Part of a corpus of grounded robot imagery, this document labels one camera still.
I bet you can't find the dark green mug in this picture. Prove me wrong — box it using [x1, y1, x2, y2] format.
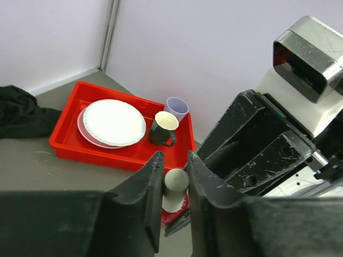
[149, 111, 179, 147]

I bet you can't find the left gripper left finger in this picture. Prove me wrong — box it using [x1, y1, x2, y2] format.
[1, 151, 165, 256]

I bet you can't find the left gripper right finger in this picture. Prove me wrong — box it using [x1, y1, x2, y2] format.
[187, 152, 342, 256]

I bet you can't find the lavender plastic cup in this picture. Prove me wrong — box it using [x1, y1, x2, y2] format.
[164, 97, 189, 122]

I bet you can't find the red plastic tray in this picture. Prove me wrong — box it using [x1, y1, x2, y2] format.
[49, 81, 196, 171]

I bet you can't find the pink plate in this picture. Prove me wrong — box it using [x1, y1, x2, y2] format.
[77, 108, 123, 149]

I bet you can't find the white paper plate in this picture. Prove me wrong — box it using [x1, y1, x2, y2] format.
[83, 99, 146, 147]

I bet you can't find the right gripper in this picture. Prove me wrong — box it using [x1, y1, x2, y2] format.
[185, 90, 316, 207]

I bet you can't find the red nail polish bottle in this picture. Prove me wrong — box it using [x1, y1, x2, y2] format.
[161, 195, 189, 228]

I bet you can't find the black shirt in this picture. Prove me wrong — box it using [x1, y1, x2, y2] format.
[1, 85, 62, 139]

